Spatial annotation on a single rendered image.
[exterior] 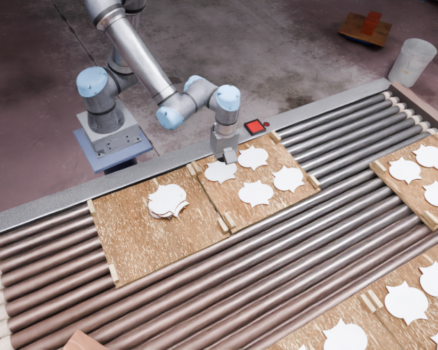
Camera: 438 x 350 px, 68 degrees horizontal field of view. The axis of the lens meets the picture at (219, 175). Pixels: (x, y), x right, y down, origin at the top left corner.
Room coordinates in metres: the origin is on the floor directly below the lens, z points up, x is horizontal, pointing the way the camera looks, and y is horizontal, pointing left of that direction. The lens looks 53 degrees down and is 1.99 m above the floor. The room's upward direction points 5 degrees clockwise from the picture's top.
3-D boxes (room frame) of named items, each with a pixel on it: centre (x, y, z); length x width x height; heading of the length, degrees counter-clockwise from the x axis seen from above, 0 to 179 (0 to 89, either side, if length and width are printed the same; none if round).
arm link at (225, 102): (0.80, 0.00, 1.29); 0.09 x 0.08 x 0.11; 56
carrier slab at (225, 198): (0.79, -0.14, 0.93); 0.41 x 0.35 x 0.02; 123
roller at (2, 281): (0.79, -0.12, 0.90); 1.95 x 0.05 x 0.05; 122
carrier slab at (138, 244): (0.56, 0.21, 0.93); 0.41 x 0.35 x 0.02; 122
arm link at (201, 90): (0.84, 0.09, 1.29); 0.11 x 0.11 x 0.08; 56
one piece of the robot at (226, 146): (0.77, -0.01, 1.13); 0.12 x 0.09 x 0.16; 27
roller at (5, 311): (0.71, -0.17, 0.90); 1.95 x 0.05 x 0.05; 122
